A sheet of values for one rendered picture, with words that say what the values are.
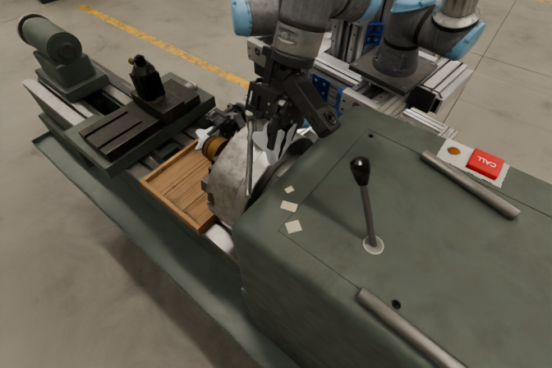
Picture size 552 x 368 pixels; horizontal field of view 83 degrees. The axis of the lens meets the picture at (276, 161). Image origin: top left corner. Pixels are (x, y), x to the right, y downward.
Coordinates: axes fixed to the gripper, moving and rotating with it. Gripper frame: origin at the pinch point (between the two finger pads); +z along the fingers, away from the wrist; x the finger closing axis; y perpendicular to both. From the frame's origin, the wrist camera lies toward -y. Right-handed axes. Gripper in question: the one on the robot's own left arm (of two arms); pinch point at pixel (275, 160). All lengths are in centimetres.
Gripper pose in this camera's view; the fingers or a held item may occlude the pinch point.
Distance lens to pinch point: 60.4
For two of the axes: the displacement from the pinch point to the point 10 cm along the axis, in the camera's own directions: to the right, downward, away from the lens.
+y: -7.8, -4.8, 4.1
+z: -2.3, 8.2, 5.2
